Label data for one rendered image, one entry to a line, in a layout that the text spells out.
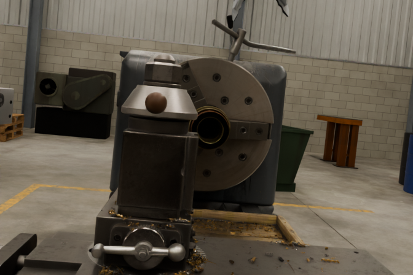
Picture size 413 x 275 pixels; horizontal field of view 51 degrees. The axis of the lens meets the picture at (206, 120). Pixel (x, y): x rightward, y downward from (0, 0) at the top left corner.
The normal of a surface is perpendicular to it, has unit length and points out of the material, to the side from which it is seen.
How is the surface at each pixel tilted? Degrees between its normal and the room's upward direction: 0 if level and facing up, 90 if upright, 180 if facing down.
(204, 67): 90
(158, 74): 90
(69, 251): 0
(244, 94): 90
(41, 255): 0
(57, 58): 90
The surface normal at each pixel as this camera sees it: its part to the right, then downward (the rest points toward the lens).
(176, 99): 0.55, -0.41
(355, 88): 0.07, 0.06
